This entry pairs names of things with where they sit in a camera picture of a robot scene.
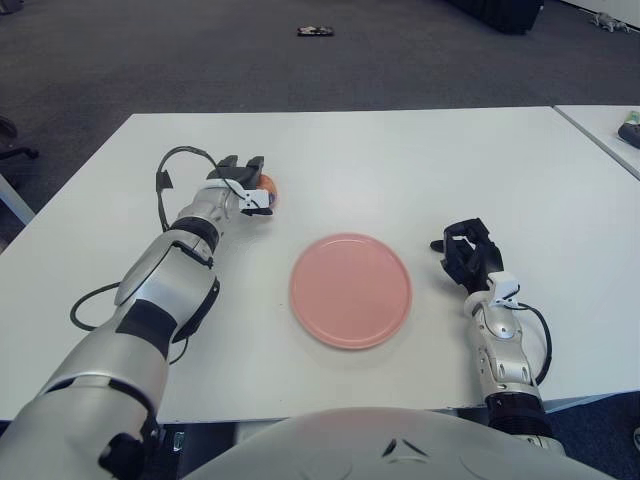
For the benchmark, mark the green packet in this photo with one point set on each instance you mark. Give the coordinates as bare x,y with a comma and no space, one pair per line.
634,117

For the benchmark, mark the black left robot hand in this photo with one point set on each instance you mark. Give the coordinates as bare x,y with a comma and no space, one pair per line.
240,175

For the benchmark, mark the black office chair base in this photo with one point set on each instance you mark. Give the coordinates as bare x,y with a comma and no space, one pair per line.
12,150

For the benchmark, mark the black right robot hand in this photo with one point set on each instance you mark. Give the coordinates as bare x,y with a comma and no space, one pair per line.
475,255

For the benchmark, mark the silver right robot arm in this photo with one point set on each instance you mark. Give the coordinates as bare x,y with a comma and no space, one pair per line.
507,355

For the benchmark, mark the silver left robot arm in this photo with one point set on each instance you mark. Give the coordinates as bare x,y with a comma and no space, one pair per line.
165,280

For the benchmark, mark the flat dark floor object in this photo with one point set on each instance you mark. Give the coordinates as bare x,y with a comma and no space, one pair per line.
315,31

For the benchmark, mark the black cabinet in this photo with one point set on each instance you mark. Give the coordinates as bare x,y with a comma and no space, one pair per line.
500,15

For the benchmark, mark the black caster wheel stand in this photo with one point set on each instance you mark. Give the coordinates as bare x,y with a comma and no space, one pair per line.
637,439

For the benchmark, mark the white desk leg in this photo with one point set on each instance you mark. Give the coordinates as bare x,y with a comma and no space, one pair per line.
16,197

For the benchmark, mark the grey toy figure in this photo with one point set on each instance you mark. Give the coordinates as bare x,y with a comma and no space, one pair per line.
607,21

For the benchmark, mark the red yellow apple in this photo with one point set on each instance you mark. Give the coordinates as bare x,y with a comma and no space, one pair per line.
270,186

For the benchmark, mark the grey handheld controller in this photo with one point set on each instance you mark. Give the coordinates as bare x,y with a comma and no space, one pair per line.
631,134

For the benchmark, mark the grey robot torso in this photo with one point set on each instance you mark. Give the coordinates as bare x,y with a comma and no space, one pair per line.
360,445

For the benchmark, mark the pink round plate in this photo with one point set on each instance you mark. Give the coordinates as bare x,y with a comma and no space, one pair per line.
351,291

